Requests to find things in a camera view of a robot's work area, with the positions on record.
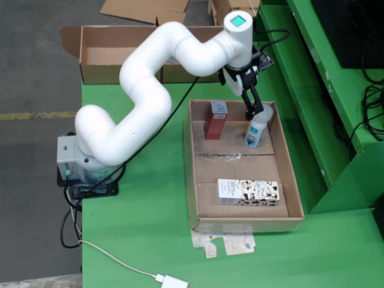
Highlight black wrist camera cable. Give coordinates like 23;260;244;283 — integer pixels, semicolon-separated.
253;28;291;52

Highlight black cable bundle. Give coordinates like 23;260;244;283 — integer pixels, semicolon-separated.
349;44;384;160

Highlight red and white carton box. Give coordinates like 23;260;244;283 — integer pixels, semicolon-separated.
205;101;229;140

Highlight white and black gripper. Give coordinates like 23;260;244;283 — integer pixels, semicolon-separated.
218;64;263;121

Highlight flat cardboard sheet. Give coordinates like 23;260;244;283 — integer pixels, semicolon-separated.
100;0;190;27

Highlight white bottle with blue label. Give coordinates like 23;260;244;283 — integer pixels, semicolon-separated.
244;103;274;149

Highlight black monitor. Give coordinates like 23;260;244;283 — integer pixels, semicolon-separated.
310;0;384;69

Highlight plain cardboard box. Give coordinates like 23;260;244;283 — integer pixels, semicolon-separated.
209;0;230;26
229;0;262;10

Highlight grey robot base box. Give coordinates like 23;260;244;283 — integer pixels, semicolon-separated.
56;135;80;181

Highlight white power adapter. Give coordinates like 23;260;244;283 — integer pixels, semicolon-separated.
161;275;189;288

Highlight white usb cable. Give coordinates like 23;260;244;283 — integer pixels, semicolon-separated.
70;206;166;283

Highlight two-compartment cardboard box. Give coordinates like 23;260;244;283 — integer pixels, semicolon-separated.
59;25;224;85

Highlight shallow cardboard tray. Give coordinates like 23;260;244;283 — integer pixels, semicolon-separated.
183;100;305;233

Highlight paper scraps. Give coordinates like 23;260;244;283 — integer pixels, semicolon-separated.
191;229;256;259

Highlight cow print carton box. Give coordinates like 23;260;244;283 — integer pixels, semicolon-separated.
216;178;280;206

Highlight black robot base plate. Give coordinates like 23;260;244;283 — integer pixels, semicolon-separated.
56;166;119;201

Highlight black power cable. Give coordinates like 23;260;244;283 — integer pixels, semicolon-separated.
61;194;83;264

